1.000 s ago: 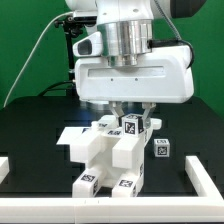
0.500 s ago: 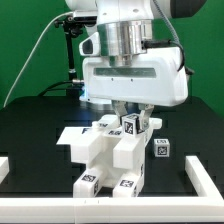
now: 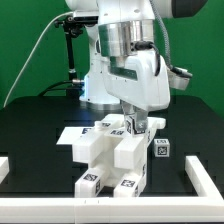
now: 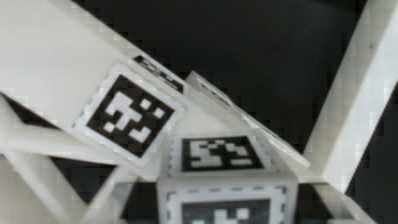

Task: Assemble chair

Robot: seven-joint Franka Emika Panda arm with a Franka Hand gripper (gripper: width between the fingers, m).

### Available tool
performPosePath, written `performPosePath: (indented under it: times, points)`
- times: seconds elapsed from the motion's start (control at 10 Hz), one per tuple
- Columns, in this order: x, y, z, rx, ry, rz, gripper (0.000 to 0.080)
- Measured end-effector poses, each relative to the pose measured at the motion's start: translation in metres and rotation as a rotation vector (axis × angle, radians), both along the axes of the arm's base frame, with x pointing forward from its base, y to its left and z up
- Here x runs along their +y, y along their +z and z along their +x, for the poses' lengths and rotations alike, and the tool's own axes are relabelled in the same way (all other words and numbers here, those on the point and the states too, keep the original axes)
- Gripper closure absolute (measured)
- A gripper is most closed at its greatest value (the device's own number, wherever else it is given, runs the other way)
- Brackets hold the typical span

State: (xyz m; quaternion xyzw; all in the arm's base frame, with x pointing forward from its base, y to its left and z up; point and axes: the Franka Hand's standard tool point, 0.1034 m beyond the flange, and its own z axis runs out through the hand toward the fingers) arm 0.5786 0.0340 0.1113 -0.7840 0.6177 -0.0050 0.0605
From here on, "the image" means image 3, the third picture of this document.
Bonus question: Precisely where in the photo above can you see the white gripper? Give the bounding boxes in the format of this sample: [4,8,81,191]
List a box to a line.
[103,51,170,133]

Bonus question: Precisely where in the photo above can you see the white chair back frame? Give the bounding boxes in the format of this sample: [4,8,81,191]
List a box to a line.
[72,114,166,170]

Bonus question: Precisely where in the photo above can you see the white chair seat plate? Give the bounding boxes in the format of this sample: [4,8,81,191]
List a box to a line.
[88,157,147,187]

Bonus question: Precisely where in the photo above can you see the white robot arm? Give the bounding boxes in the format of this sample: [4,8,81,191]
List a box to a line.
[65,0,208,135]

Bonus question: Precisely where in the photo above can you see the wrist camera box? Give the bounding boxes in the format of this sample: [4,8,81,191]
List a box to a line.
[167,67,192,90]

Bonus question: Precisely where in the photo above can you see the white marker base plate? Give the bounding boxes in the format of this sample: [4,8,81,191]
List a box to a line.
[57,127,91,145]

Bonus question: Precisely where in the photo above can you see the black base cables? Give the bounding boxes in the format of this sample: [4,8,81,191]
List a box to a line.
[38,79,86,98]

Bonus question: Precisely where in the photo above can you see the black camera stand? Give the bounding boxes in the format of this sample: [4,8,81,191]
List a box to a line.
[54,15,101,99]

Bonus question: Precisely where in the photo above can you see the white U-shaped obstacle frame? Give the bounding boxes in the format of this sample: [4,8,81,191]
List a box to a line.
[0,156,224,224]

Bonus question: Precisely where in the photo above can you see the grey camera on stand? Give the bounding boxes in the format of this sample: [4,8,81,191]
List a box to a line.
[73,10,99,18]

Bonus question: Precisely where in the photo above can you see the white camera cable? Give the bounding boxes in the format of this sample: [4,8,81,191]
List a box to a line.
[3,11,75,109]

